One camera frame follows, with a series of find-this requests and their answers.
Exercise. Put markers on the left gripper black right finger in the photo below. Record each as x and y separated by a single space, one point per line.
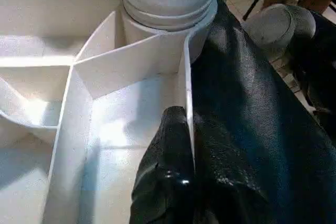
223 182

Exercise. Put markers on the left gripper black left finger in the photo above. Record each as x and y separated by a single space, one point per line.
168 171

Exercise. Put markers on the white plastic table top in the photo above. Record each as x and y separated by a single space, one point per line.
78 103

